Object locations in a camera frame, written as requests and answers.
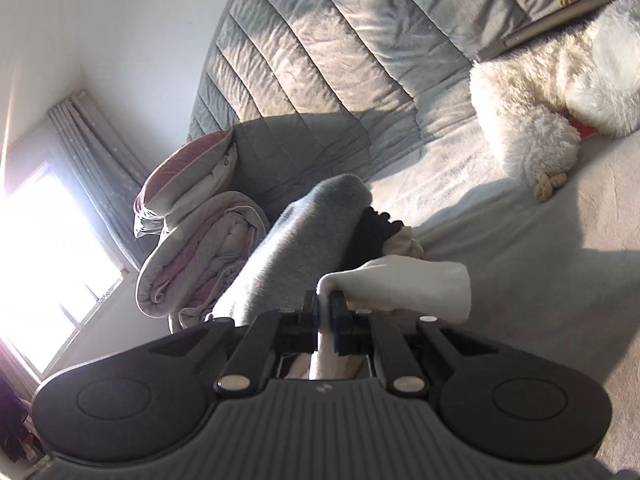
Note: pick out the white printed sweatshirt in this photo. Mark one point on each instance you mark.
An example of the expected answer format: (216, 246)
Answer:
(415, 285)

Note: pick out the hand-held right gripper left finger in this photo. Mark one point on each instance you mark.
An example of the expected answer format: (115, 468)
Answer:
(312, 320)

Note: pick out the pink beige pillow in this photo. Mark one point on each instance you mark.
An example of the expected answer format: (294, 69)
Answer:
(185, 180)

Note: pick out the folded black garment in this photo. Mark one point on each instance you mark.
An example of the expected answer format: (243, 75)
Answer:
(367, 235)

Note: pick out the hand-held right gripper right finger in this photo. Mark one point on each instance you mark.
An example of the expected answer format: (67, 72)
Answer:
(337, 320)

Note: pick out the hanging dark clothes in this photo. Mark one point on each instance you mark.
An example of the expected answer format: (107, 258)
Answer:
(12, 420)

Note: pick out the window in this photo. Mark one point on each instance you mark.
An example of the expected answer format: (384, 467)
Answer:
(45, 270)

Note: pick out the folded beige pink duvet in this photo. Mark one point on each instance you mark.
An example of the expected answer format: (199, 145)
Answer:
(200, 260)

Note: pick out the grey curtain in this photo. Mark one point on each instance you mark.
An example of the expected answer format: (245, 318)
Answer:
(100, 170)

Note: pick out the grey quilted headboard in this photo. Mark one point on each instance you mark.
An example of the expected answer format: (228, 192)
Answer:
(325, 60)

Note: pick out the white plush toy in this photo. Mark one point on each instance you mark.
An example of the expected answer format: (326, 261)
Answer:
(530, 110)

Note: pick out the grey metal bar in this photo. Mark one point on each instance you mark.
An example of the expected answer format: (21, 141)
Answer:
(550, 22)

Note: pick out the grey bed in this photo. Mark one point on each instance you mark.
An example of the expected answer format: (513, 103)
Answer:
(525, 285)

